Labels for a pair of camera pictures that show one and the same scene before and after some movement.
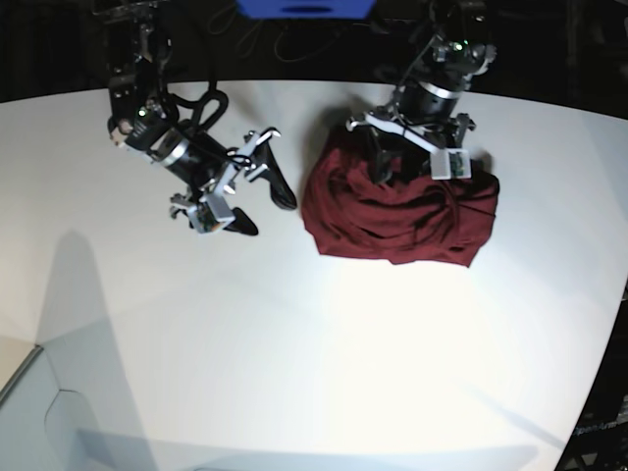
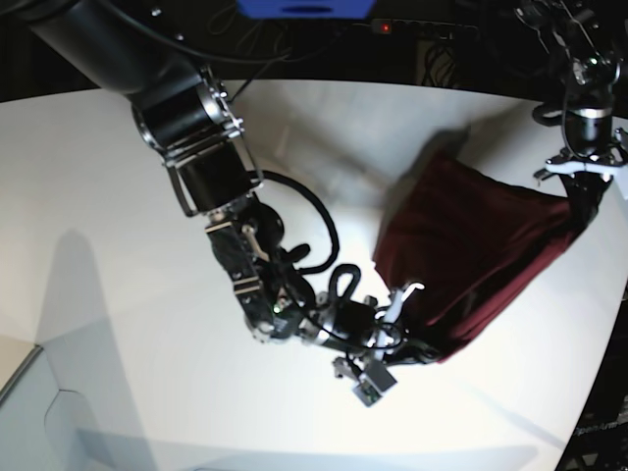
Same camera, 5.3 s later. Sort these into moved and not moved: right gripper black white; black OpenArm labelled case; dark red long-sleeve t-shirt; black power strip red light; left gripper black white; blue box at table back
Moved: dark red long-sleeve t-shirt; left gripper black white; right gripper black white
Not moved: blue box at table back; black OpenArm labelled case; black power strip red light
